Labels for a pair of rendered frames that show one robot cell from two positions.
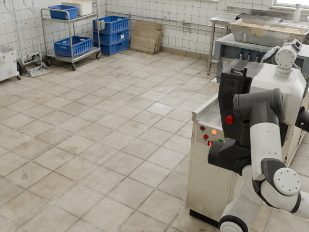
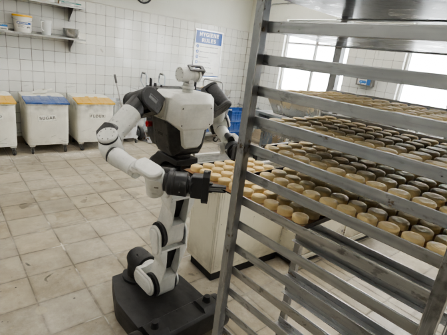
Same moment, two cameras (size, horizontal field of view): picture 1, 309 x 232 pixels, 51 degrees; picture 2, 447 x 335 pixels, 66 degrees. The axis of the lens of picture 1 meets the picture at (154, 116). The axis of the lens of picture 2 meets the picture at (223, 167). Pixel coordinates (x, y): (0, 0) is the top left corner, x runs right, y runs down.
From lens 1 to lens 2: 127 cm
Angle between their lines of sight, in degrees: 19
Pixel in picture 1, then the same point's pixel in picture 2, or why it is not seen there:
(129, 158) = not seen: hidden behind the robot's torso
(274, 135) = (126, 111)
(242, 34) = (277, 106)
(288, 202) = (102, 149)
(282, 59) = (178, 75)
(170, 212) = not seen: hidden behind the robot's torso
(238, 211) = (162, 217)
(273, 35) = (297, 108)
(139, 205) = not seen: hidden behind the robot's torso
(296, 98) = (176, 103)
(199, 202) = (195, 246)
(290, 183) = (106, 135)
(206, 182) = (199, 226)
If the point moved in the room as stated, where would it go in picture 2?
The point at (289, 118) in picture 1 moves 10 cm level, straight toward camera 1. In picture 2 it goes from (171, 119) to (153, 120)
